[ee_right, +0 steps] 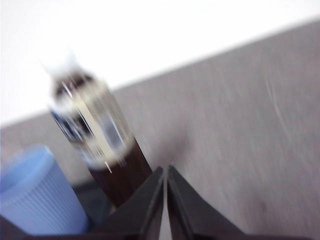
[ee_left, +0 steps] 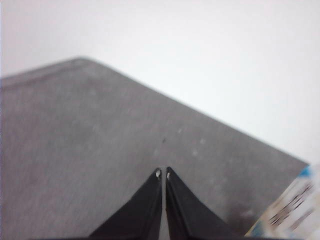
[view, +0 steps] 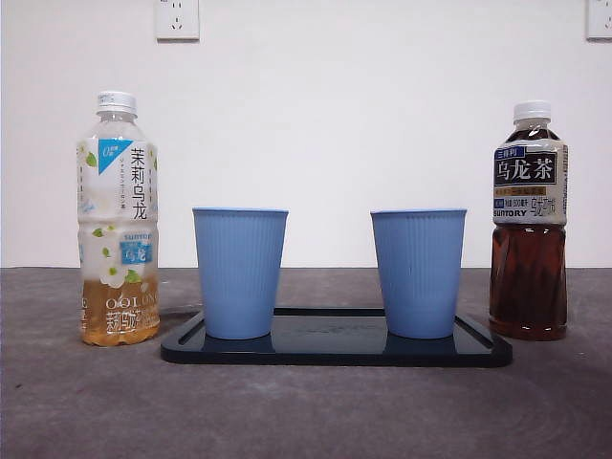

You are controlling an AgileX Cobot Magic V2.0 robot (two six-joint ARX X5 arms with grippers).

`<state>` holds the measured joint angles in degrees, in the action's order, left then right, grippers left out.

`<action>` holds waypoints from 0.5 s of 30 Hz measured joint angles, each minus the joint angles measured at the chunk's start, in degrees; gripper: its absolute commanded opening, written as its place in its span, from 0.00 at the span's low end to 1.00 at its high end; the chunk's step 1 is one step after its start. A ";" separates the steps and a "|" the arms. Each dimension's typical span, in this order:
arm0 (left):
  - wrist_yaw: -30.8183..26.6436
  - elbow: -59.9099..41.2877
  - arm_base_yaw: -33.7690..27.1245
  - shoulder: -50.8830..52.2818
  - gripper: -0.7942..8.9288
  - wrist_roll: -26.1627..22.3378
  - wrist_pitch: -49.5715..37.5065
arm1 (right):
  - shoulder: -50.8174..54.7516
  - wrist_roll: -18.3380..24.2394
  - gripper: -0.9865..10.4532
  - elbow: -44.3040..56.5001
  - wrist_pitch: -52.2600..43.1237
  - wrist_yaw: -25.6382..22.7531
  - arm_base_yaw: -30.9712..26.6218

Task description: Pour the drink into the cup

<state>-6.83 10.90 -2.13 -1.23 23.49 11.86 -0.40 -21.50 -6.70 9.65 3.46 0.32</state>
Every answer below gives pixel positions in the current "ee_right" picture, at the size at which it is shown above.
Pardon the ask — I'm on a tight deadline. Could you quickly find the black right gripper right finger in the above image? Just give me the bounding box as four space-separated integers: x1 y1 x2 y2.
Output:
166 164 320 240

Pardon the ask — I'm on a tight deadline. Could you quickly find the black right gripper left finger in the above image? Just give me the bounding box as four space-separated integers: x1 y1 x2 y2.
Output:
0 166 165 240

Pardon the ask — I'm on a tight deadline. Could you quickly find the blue ribbed plastic cup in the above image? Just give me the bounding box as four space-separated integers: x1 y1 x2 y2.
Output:
0 144 90 233

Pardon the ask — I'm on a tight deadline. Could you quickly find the dark oolong tea bottle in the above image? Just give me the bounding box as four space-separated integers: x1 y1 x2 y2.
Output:
41 48 153 210

